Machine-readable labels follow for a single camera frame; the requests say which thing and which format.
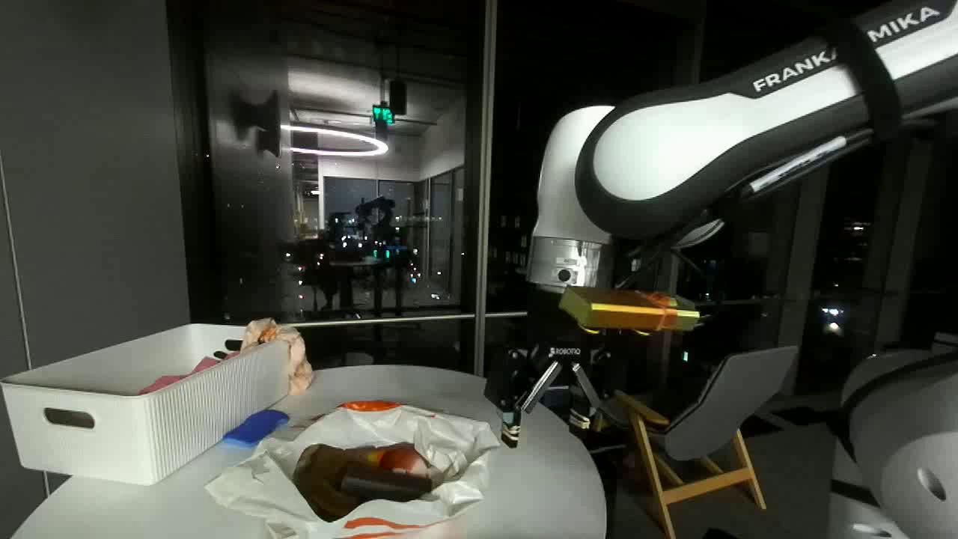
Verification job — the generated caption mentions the blue flat item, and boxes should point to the blue flat item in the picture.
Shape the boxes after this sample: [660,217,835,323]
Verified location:
[218,408,293,449]

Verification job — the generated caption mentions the black duster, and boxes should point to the black duster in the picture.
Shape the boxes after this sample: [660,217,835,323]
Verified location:
[338,471,436,504]

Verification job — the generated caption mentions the grey horizontal window rail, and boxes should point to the grey horizontal window rail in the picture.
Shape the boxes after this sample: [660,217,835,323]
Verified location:
[278,308,532,332]

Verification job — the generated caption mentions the pink beige plush toy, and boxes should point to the pink beige plush toy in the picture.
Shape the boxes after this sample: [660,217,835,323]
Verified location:
[239,315,318,399]

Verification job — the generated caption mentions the yellow wrist camera box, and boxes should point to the yellow wrist camera box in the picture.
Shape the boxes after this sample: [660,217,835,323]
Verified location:
[558,287,706,335]

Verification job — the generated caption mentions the white ring ceiling light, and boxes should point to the white ring ceiling light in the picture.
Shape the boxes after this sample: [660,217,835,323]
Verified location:
[278,119,392,161]

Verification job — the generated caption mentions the brown moose toy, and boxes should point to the brown moose toy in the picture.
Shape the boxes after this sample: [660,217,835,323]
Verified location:
[293,441,402,523]

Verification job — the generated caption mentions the white plastic bag orange print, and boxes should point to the white plastic bag orange print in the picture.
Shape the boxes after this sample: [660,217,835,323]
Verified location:
[203,399,508,539]

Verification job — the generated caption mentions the red item in bin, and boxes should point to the red item in bin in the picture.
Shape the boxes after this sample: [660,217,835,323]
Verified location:
[137,354,228,396]

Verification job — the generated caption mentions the white plastic storage bin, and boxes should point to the white plastic storage bin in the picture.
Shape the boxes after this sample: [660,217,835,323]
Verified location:
[0,320,303,489]

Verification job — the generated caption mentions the red-orange round fruit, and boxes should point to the red-orange round fruit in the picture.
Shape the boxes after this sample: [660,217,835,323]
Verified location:
[372,444,427,479]

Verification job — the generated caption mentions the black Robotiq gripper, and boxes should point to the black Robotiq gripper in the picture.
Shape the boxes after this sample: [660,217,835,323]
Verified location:
[501,287,613,449]

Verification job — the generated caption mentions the green exit sign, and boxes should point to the green exit sign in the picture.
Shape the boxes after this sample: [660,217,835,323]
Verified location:
[368,100,402,133]

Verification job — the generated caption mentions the wooden folding chair grey seat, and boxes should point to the wooden folding chair grey seat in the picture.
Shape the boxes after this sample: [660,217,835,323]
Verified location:
[609,344,803,539]

